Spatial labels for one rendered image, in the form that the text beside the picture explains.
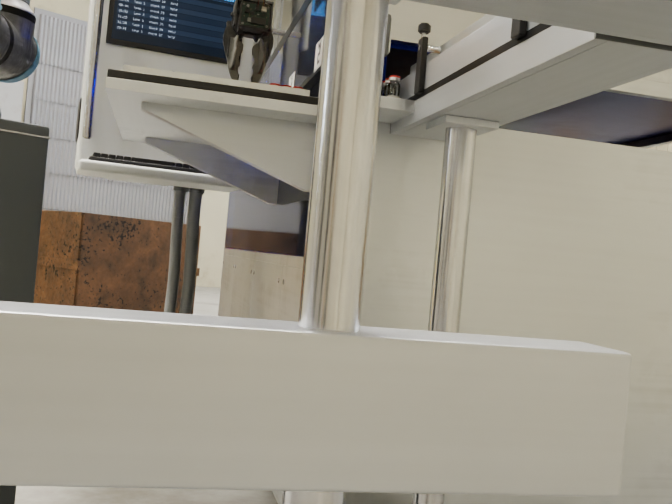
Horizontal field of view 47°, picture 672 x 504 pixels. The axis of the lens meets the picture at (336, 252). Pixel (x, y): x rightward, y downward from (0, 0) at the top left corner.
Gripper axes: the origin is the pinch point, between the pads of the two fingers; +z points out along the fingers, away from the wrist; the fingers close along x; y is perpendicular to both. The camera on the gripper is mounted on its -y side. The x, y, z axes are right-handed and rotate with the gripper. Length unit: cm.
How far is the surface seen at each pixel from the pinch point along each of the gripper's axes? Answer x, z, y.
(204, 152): -4.4, 9.4, -45.4
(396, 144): 27.6, 11.0, 14.4
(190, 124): -9.6, 10.5, 4.6
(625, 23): 26, 9, 88
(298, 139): 10.9, 10.8, 4.5
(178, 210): -8, 22, -97
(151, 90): -16.9, 6.8, 13.1
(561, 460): 20, 47, 94
